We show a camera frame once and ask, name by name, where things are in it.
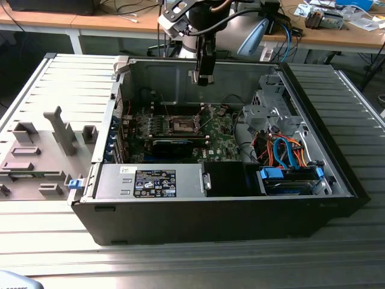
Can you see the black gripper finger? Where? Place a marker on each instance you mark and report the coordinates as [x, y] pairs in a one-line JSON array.
[[207, 60]]

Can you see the CPU with silver top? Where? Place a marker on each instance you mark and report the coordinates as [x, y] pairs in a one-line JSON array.
[[193, 75]]

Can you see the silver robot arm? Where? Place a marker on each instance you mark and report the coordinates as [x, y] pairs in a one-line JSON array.
[[234, 33]]

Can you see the CPU socket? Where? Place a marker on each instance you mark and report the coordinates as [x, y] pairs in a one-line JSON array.
[[182, 126]]

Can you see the CPU cooler heat sink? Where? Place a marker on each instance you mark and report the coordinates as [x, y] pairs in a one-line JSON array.
[[323, 19]]

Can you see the small white box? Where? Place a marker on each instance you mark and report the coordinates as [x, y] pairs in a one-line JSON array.
[[266, 54]]

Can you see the grey metal disk bay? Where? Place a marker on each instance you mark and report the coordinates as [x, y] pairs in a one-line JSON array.
[[261, 114]]

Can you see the green motherboard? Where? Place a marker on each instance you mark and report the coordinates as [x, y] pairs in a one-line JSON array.
[[222, 141]]

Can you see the black graphics card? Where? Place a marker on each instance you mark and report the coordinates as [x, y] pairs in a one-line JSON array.
[[171, 149]]

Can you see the wooden desk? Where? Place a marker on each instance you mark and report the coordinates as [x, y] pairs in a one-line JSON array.
[[331, 37], [90, 22]]

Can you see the blue box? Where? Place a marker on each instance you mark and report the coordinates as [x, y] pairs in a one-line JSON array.
[[355, 2]]

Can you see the hard disk in blue carrier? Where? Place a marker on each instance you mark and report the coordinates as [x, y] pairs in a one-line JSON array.
[[285, 188]]

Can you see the grey power supply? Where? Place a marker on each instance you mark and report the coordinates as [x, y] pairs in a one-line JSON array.
[[114, 180]]

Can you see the black flat box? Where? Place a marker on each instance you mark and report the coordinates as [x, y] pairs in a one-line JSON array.
[[51, 6]]

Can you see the black and grey PC case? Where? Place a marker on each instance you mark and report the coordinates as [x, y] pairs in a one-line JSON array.
[[180, 222]]

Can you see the blue plastic clip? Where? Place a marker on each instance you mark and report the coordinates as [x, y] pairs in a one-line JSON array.
[[75, 184]]

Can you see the grey parts rack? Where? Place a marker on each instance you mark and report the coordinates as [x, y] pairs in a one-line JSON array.
[[45, 141]]

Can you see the grey rounded device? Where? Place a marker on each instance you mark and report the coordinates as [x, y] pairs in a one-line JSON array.
[[15, 281]]

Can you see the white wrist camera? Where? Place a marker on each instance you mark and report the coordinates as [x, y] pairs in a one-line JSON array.
[[168, 25]]

